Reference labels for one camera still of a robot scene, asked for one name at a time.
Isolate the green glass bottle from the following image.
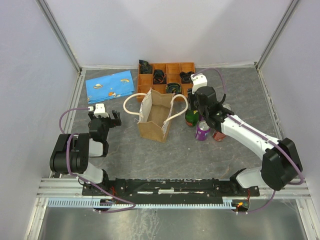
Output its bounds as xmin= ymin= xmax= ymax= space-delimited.
xmin=184 ymin=100 xmax=199 ymax=127

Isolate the purple soda can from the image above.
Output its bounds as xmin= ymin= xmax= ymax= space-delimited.
xmin=195 ymin=120 xmax=211 ymax=141
xmin=222 ymin=103 xmax=232 ymax=111

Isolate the brown canvas bag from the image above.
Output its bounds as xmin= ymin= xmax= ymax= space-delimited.
xmin=123 ymin=88 xmax=189 ymax=143

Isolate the red soda can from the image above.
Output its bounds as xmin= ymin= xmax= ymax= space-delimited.
xmin=212 ymin=130 xmax=226 ymax=142

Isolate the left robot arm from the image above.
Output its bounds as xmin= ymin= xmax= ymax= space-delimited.
xmin=49 ymin=109 xmax=122 ymax=195

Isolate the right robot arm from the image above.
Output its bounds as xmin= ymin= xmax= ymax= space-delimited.
xmin=184 ymin=86 xmax=304 ymax=196

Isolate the black rolled sock right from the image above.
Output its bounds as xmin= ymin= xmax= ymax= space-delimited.
xmin=179 ymin=71 xmax=194 ymax=84

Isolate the dark rolled sock front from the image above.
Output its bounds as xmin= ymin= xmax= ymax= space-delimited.
xmin=165 ymin=82 xmax=182 ymax=95

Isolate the blue space-print cloth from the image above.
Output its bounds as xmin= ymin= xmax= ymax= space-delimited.
xmin=85 ymin=70 xmax=135 ymax=104

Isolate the wooden compartment tray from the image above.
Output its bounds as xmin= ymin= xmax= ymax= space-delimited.
xmin=137 ymin=62 xmax=196 ymax=97

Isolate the dark rolled sock middle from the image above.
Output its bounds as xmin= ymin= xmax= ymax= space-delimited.
xmin=152 ymin=69 xmax=167 ymax=85

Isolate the dark rolled sock top-left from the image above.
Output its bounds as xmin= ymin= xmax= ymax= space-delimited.
xmin=138 ymin=59 xmax=153 ymax=74

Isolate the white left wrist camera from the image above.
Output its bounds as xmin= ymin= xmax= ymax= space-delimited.
xmin=93 ymin=103 xmax=109 ymax=118

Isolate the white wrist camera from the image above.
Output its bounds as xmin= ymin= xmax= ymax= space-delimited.
xmin=190 ymin=73 xmax=208 ymax=88
xmin=93 ymin=103 xmax=109 ymax=118

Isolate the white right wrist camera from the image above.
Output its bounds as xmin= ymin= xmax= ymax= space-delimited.
xmin=190 ymin=73 xmax=208 ymax=88

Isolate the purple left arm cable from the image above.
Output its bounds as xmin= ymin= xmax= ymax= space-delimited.
xmin=58 ymin=106 xmax=137 ymax=214

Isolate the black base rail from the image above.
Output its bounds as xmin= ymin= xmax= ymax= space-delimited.
xmin=98 ymin=178 xmax=260 ymax=199

